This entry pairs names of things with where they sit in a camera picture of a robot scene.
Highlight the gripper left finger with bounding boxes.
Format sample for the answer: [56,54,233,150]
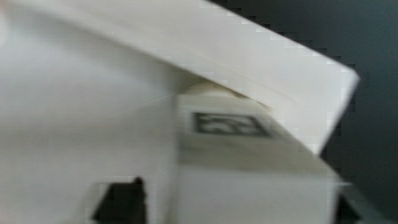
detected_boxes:
[91,177,148,224]

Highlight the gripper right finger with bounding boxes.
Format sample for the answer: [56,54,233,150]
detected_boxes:
[334,194,381,224]

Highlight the white leg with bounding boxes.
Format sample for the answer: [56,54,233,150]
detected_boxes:
[173,82,340,224]

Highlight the white square tabletop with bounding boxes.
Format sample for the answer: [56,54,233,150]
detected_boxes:
[0,0,359,224]

